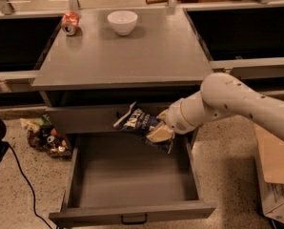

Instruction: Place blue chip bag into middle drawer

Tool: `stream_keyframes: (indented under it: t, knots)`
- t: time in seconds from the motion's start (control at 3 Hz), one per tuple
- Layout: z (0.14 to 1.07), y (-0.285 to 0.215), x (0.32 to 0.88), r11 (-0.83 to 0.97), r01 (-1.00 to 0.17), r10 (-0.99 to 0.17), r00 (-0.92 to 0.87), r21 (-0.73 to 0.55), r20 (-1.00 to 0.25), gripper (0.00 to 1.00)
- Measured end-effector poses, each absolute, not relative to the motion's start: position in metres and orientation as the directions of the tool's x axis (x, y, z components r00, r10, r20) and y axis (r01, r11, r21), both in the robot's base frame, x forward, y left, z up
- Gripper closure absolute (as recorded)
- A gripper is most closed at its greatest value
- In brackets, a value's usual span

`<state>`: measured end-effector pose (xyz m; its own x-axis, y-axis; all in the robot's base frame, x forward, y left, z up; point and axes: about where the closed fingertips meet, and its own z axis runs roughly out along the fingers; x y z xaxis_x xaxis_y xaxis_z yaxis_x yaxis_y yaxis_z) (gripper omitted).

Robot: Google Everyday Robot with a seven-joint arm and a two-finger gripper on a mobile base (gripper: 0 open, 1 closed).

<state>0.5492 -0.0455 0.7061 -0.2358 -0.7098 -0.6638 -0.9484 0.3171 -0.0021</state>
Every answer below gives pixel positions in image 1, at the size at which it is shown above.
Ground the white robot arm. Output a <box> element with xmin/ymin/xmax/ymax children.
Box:
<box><xmin>147</xmin><ymin>73</ymin><xmax>284</xmax><ymax>142</ymax></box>

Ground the cardboard box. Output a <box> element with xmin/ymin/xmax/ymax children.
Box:
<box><xmin>254</xmin><ymin>125</ymin><xmax>284</xmax><ymax>223</ymax></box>

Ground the white ceramic bowl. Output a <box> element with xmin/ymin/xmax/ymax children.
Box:
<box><xmin>107</xmin><ymin>10</ymin><xmax>138</xmax><ymax>35</ymax></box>

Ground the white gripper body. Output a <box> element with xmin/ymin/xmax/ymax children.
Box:
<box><xmin>165</xmin><ymin>98</ymin><xmax>195</xmax><ymax>135</ymax></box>

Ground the pile of snacks on floor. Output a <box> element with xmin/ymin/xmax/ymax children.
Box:
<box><xmin>20</xmin><ymin>114</ymin><xmax>71</xmax><ymax>159</ymax></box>

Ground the closed grey middle drawer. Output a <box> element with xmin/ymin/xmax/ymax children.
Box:
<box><xmin>47</xmin><ymin>104</ymin><xmax>130</xmax><ymax>134</ymax></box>

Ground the blue chip bag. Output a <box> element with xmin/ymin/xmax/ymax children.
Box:
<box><xmin>113</xmin><ymin>103</ymin><xmax>174</xmax><ymax>154</ymax></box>

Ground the brown wooden stick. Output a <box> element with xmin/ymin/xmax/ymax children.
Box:
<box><xmin>145</xmin><ymin>0</ymin><xmax>168</xmax><ymax>5</ymax></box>

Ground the black cable on floor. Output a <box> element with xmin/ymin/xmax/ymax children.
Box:
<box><xmin>7</xmin><ymin>142</ymin><xmax>54</xmax><ymax>229</ymax></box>

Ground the open grey bottom drawer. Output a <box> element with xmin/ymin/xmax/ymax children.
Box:
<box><xmin>50</xmin><ymin>132</ymin><xmax>215</xmax><ymax>229</ymax></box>

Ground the crushed orange soda can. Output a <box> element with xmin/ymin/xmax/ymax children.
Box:
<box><xmin>61</xmin><ymin>11</ymin><xmax>79</xmax><ymax>36</ymax></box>

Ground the grey drawer cabinet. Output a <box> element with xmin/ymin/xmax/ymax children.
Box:
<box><xmin>30</xmin><ymin>7</ymin><xmax>218</xmax><ymax>138</ymax></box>

